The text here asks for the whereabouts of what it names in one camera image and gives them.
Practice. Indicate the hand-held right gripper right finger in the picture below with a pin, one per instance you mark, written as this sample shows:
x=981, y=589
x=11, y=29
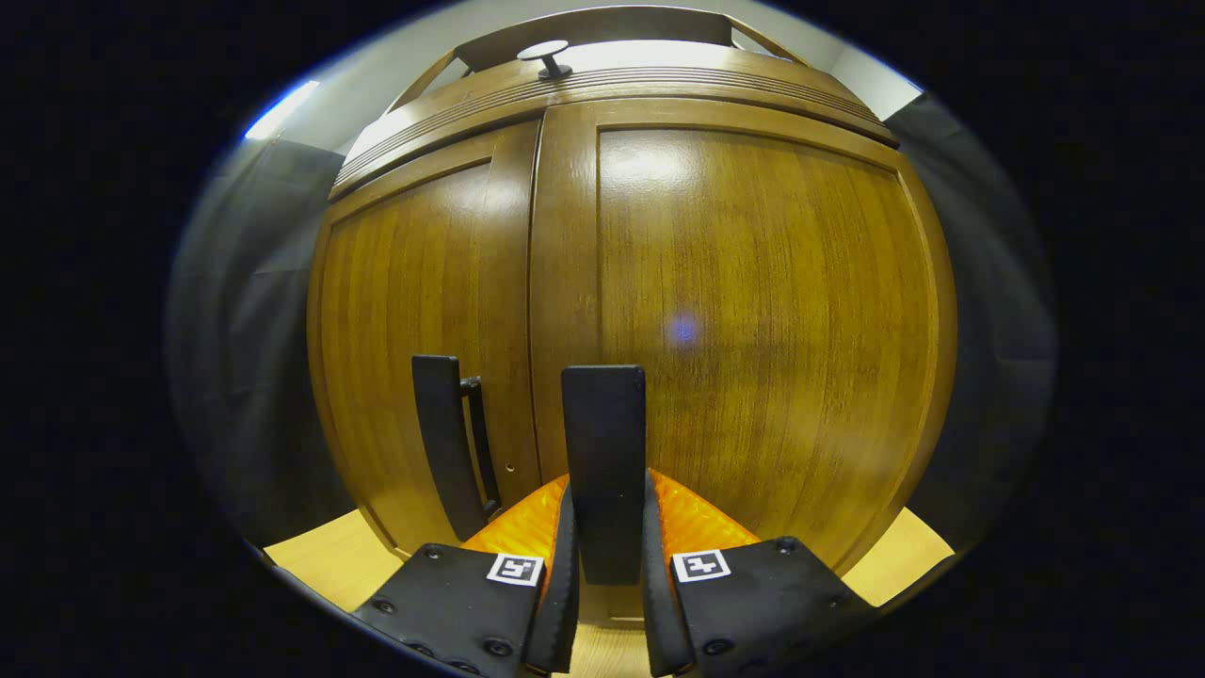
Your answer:
x=657, y=612

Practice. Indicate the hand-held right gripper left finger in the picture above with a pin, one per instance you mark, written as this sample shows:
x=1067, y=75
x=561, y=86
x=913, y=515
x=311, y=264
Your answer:
x=563, y=603

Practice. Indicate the wooden shoe cabinet door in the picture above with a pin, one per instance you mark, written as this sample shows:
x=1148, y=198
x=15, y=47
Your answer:
x=772, y=311
x=405, y=292

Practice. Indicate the wooden double-door shoe cabinet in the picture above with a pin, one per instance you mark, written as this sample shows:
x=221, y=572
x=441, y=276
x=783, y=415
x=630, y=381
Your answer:
x=602, y=24

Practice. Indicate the wooden drawer with black knob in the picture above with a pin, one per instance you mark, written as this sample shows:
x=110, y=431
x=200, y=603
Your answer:
x=659, y=80

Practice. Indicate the ceiling light strip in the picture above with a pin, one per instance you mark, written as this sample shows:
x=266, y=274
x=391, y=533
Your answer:
x=282, y=111

